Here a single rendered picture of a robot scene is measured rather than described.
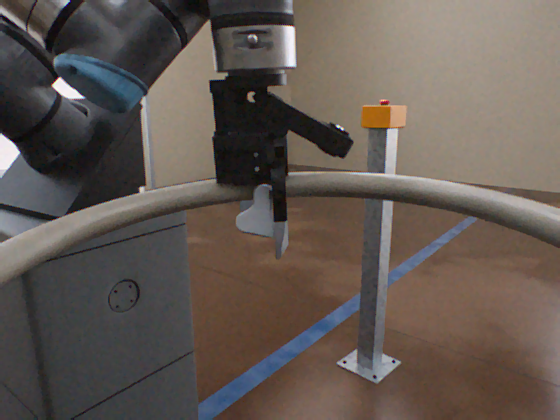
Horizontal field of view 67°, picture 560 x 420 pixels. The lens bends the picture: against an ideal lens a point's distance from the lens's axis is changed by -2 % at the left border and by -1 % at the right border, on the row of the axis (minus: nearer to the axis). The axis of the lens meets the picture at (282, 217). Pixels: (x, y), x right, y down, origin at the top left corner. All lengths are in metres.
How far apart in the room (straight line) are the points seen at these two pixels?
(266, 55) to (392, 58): 6.61
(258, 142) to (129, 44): 0.17
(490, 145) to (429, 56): 1.54
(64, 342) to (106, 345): 0.10
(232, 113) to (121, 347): 0.74
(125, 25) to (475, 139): 6.24
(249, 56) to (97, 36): 0.16
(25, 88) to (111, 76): 0.53
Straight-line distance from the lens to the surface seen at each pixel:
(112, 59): 0.51
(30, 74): 1.02
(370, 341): 1.86
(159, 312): 1.13
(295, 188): 0.50
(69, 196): 0.98
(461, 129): 6.64
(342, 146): 0.50
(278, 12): 0.47
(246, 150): 0.48
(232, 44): 0.46
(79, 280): 0.99
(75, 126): 1.06
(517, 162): 6.51
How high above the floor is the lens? 1.08
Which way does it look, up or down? 15 degrees down
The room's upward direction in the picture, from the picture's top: straight up
